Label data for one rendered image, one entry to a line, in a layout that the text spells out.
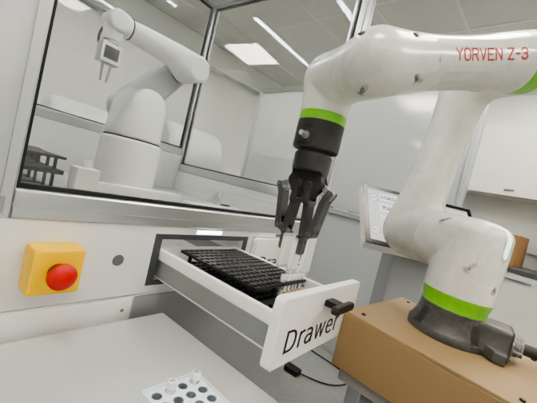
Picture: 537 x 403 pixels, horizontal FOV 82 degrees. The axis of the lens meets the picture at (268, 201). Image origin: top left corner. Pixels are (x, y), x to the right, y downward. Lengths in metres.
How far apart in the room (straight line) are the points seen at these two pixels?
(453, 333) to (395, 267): 0.78
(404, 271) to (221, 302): 1.06
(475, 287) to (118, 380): 0.63
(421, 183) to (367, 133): 1.70
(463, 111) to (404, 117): 1.55
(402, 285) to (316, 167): 1.01
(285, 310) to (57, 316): 0.40
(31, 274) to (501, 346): 0.80
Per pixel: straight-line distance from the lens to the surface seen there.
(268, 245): 0.94
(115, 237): 0.65
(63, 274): 0.56
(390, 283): 1.49
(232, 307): 0.55
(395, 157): 2.36
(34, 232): 0.60
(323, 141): 0.59
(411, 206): 0.83
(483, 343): 0.76
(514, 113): 4.40
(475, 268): 0.72
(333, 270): 2.49
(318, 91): 0.61
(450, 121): 0.89
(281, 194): 0.64
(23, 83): 0.57
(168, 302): 0.78
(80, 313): 0.69
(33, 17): 0.60
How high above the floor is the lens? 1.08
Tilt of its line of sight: 2 degrees down
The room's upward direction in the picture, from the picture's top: 14 degrees clockwise
